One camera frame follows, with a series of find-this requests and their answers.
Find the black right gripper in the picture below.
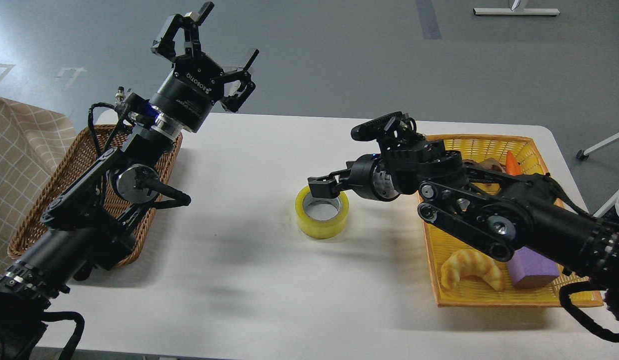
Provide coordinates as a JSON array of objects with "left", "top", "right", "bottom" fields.
[{"left": 308, "top": 153, "right": 400, "bottom": 202}]

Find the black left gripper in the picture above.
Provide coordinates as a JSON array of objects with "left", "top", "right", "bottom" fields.
[{"left": 148, "top": 1, "right": 260, "bottom": 134}]

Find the yellow tape roll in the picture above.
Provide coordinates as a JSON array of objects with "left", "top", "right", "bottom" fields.
[{"left": 294, "top": 186, "right": 350, "bottom": 240}]

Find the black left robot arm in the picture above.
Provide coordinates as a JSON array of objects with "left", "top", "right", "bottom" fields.
[{"left": 0, "top": 1, "right": 259, "bottom": 360}]

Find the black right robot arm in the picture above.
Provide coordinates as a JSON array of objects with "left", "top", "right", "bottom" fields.
[{"left": 308, "top": 111, "right": 619, "bottom": 343}]

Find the yellow plastic basket tray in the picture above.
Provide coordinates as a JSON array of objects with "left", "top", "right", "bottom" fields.
[{"left": 423, "top": 134, "right": 583, "bottom": 308}]

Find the toy croissant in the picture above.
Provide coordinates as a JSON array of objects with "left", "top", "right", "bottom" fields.
[{"left": 440, "top": 249, "right": 505, "bottom": 292}]

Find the brown toy animal figure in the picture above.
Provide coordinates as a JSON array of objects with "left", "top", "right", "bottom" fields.
[{"left": 463, "top": 157, "right": 507, "bottom": 174}]

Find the toy carrot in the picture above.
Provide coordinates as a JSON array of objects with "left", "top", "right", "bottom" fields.
[{"left": 505, "top": 150, "right": 524, "bottom": 176}]

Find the beige checkered cloth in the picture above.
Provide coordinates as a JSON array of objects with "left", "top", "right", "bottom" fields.
[{"left": 0, "top": 96, "right": 76, "bottom": 272}]

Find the purple foam block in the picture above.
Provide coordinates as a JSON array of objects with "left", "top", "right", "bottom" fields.
[{"left": 506, "top": 247, "right": 560, "bottom": 289}]

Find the white stand base bar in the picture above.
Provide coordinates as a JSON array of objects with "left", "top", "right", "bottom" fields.
[{"left": 472, "top": 0, "right": 561, "bottom": 18}]

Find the white chair leg with caster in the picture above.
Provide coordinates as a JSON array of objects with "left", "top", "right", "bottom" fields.
[{"left": 575, "top": 131, "right": 619, "bottom": 161}]

